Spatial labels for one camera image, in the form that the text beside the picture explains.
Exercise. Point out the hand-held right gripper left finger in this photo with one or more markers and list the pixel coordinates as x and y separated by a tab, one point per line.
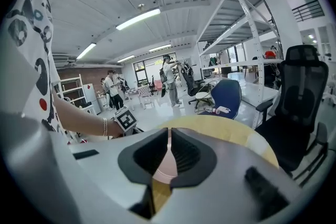
140	158

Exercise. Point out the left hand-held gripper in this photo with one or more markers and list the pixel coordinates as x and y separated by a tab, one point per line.
126	120

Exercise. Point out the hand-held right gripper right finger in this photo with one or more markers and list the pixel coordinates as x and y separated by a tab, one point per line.
195	162

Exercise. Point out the pink plate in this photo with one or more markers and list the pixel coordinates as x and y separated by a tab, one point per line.
165	165

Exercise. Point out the person's left forearm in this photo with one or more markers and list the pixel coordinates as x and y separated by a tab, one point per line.
78	119

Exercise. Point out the small white checked table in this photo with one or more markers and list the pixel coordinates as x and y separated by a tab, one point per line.
143	94

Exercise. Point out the white fridge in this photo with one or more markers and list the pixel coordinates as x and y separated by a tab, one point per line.
92	98

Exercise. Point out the clear plastic bottle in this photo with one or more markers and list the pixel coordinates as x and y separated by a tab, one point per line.
211	110

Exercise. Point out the long ceiling light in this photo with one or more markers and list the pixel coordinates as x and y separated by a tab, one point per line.
86	51
125	58
159	47
137	19

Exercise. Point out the small white metal shelf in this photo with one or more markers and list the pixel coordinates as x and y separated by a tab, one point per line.
71	89

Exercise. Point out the round cream stool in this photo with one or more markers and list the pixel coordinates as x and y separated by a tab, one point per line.
202	96

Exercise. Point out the blue chair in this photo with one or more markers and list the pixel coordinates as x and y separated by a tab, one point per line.
227	98

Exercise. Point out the black swivel chair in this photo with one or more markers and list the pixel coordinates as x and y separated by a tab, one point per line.
190	81

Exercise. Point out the black mesh office chair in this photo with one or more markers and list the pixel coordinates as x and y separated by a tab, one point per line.
296	112

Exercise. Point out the white patterned shirt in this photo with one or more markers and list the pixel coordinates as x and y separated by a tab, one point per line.
29	42

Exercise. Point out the tall white metal shelving rack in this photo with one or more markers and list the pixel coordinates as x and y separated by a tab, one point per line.
246	31

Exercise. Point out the black railing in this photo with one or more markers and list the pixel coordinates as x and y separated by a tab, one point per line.
307	11

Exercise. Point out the wall air conditioner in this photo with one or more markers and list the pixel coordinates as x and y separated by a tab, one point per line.
63	59

